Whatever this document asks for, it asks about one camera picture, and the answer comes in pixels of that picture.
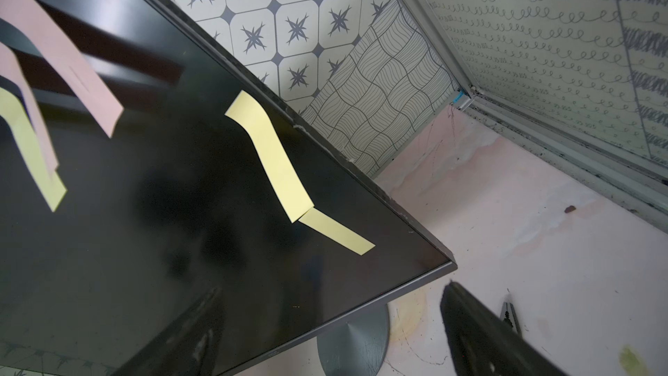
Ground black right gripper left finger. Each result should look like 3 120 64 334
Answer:
114 287 224 375

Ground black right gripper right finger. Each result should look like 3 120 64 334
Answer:
440 281 564 375

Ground yellow sticky note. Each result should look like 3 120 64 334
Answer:
225 91 314 223
1 89 67 212

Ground pink sticky note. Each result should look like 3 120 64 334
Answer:
1 0 124 137
1 44 58 174

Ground grey round monitor stand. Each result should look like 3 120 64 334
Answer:
317 305 391 376

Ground black AOC computer monitor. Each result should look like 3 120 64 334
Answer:
1 0 456 375

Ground yellow black pliers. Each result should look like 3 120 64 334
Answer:
500 300 522 337

